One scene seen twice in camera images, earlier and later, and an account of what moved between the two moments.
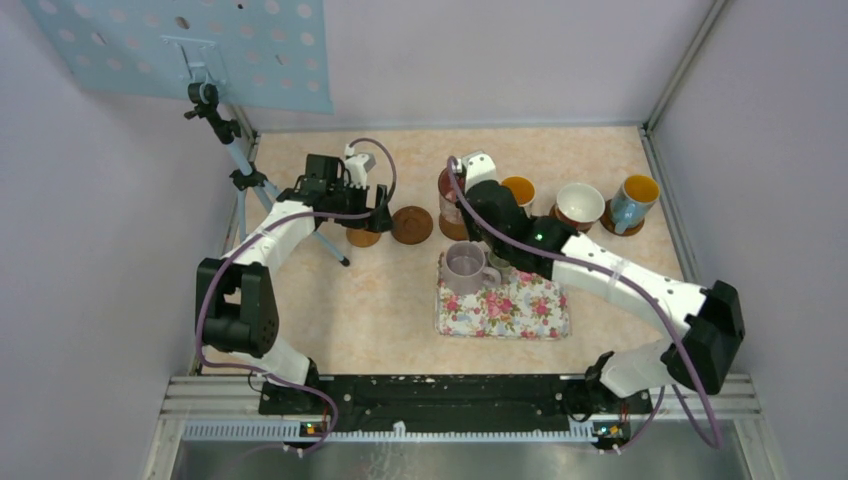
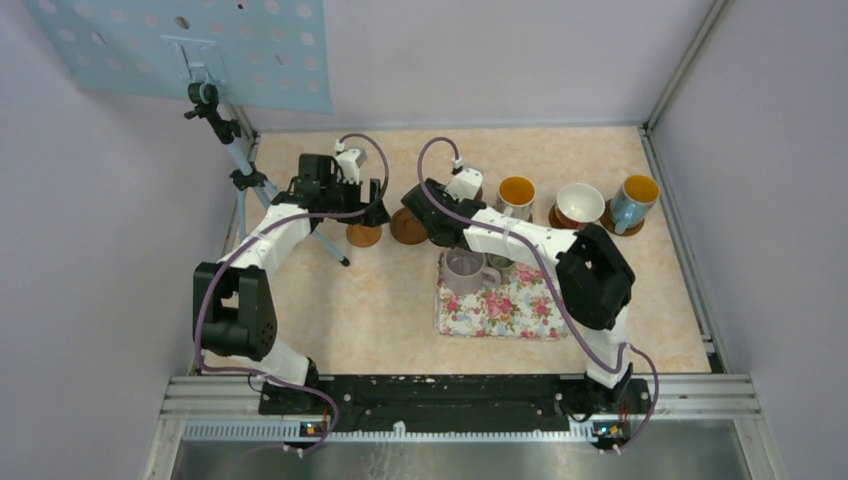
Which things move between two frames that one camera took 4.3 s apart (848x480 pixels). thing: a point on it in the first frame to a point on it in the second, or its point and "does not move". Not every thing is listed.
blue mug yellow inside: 633,201 does not move
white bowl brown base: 579,204 does not move
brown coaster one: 412,225 does not move
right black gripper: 471,232 to 440,189
